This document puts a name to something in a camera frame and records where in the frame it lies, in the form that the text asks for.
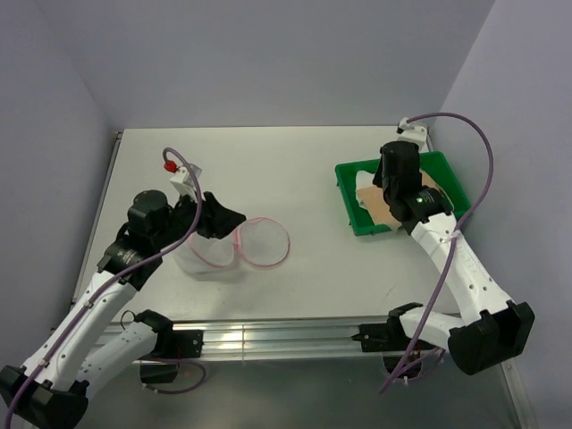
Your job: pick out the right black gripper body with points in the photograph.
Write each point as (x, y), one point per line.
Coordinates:
(381, 180)

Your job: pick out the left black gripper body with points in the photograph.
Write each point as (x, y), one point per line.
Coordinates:
(182, 218)

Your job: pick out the beige bra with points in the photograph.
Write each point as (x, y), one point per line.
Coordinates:
(380, 214)

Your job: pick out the white mesh laundry bag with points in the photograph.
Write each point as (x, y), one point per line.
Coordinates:
(259, 243)

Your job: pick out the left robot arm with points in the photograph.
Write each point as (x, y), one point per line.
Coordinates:
(52, 388)

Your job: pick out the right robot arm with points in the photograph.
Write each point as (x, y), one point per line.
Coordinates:
(491, 327)

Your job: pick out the white cloth in bin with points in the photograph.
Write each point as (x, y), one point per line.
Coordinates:
(366, 192)

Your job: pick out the green plastic bin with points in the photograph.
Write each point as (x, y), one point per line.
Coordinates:
(436, 170)

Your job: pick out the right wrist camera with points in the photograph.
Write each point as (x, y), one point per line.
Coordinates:
(412, 132)

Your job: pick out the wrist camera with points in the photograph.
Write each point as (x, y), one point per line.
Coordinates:
(412, 132)
(181, 180)

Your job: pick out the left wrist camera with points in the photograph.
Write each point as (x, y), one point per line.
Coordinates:
(181, 180)

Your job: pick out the aluminium frame rail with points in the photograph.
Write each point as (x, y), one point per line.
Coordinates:
(332, 281)

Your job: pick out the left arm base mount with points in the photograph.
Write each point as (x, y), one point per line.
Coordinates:
(178, 357)

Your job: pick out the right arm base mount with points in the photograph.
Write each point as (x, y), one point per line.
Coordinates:
(380, 342)

